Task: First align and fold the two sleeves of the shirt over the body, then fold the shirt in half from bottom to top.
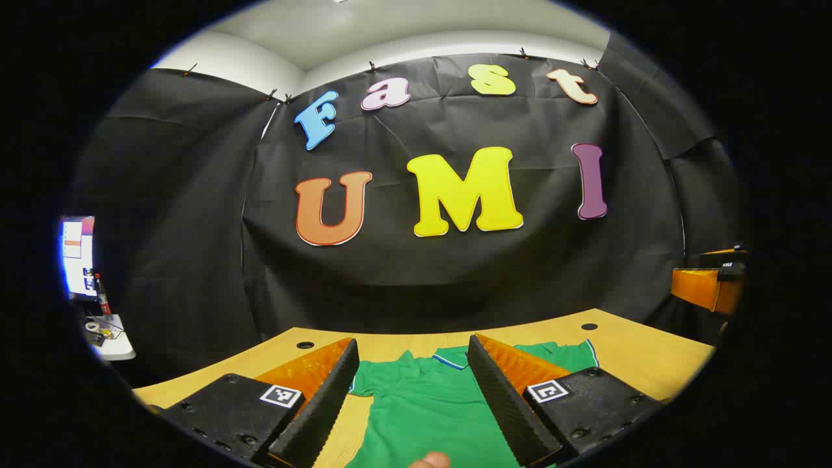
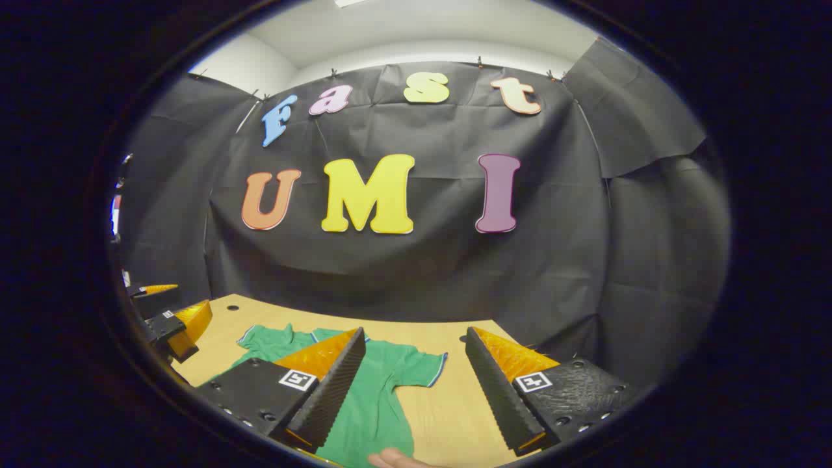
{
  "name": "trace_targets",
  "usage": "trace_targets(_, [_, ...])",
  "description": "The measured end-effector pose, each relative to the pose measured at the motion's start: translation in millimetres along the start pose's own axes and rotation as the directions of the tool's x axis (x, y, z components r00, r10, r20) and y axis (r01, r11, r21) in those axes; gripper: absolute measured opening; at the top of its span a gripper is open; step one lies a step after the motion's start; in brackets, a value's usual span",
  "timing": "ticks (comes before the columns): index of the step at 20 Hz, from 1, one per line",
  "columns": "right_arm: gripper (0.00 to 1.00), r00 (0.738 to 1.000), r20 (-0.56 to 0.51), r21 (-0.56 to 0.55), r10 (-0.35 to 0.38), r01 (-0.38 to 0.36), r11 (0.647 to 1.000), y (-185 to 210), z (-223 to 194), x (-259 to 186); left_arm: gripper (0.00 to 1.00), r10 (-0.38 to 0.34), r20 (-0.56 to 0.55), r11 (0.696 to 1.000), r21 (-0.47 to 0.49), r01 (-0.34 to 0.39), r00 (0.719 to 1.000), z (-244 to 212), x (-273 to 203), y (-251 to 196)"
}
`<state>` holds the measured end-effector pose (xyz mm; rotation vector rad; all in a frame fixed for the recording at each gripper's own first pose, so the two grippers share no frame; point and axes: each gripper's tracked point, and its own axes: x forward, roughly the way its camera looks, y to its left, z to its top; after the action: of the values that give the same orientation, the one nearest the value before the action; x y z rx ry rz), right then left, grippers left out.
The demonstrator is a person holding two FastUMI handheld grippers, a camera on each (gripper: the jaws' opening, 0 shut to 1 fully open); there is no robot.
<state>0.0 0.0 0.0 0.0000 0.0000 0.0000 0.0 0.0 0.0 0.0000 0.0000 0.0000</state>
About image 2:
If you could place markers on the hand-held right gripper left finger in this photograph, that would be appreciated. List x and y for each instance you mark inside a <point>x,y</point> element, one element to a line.
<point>331,390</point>

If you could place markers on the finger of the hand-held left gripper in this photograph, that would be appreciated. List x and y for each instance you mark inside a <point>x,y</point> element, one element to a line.
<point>155,289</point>
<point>185,325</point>

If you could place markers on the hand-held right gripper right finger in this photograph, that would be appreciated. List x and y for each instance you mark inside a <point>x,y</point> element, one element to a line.
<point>497,396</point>

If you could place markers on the green T-shirt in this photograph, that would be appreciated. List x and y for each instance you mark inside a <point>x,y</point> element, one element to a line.
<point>383,390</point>

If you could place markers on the black backdrop cloth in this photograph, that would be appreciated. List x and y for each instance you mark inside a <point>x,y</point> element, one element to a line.
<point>422,279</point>

